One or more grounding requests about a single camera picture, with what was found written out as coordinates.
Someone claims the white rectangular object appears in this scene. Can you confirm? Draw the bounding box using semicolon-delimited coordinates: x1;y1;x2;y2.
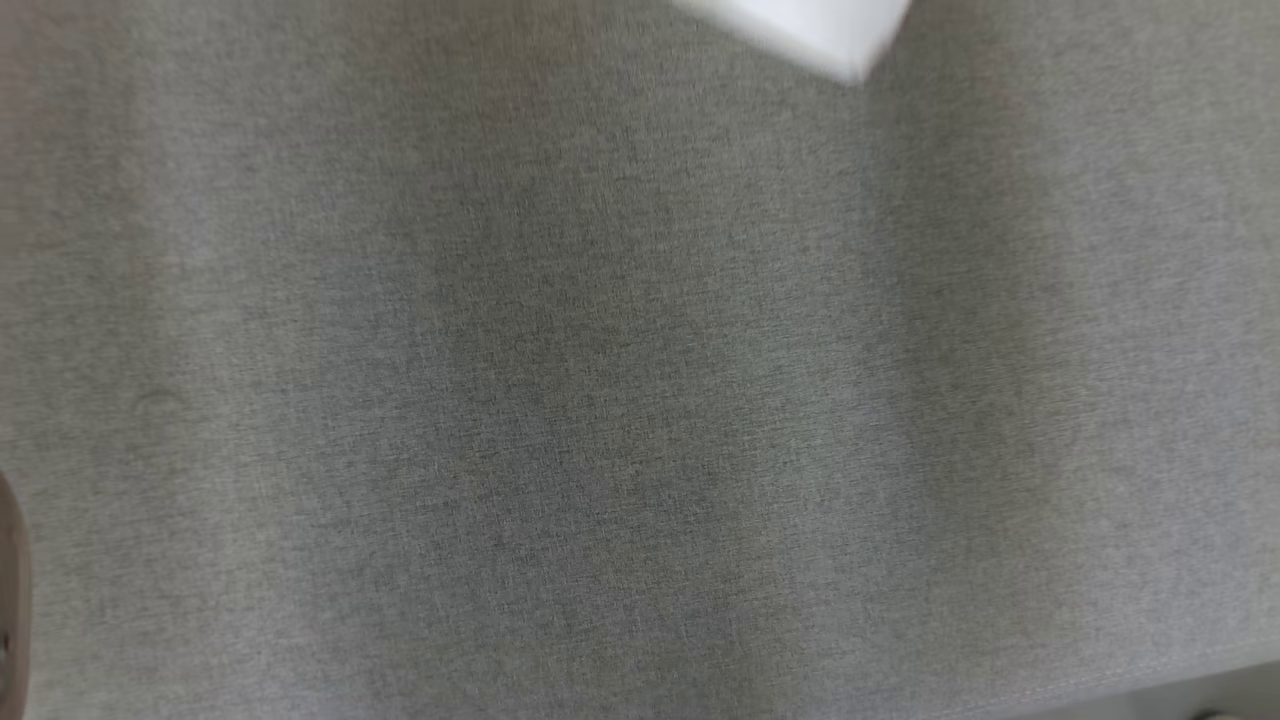
668;0;913;87

